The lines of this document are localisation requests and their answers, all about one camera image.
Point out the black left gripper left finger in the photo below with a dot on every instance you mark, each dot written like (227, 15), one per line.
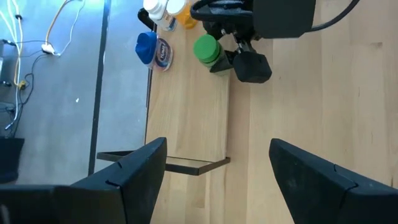
(130, 186)

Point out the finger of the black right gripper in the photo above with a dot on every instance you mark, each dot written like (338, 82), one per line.
(252, 68)

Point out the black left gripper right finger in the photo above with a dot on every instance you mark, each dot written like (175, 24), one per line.
(311, 186)

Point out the green caffeine pill bottle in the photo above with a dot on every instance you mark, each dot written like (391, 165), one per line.
(206, 48)

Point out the orange bottle white cap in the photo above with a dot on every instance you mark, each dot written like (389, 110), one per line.
(186, 18)

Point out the white vitamin bottle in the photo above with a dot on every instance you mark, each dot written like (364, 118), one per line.
(155, 6)

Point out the blue-capped Tums bottle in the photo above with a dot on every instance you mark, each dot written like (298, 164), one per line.
(147, 46)

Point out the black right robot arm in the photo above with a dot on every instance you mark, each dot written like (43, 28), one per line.
(283, 18)

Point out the black floor box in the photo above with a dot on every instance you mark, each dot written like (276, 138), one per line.
(11, 158)

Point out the white power adapter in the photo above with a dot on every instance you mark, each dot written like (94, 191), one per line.
(48, 48)

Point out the black aluminium table frame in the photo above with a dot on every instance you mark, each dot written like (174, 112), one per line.
(149, 93)

